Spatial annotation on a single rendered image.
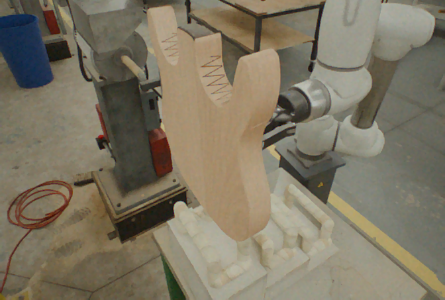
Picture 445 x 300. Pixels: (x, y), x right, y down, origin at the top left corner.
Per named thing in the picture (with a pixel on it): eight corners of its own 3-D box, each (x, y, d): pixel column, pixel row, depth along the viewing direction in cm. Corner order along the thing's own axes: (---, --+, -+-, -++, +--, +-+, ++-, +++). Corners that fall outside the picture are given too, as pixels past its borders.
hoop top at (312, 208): (283, 190, 109) (284, 184, 107) (290, 187, 110) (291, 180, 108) (328, 232, 96) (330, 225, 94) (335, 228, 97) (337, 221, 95)
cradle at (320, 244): (298, 254, 98) (300, 248, 96) (324, 237, 103) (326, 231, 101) (306, 263, 96) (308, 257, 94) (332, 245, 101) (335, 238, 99)
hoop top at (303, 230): (264, 200, 105) (265, 193, 103) (272, 196, 107) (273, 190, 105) (307, 246, 92) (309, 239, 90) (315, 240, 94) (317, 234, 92)
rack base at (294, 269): (211, 235, 105) (210, 217, 100) (251, 212, 112) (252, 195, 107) (263, 306, 87) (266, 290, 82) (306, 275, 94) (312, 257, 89)
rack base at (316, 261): (250, 214, 112) (250, 212, 111) (282, 196, 119) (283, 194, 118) (306, 277, 94) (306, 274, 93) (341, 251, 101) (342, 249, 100)
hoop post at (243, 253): (234, 261, 79) (234, 239, 73) (244, 255, 80) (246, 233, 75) (241, 272, 77) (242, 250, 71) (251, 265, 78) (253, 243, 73)
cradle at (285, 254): (259, 266, 86) (260, 259, 84) (290, 246, 91) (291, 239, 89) (267, 276, 84) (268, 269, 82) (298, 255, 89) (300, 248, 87)
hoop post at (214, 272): (204, 279, 76) (203, 257, 70) (216, 272, 77) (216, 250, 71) (212, 290, 73) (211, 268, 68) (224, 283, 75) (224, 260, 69)
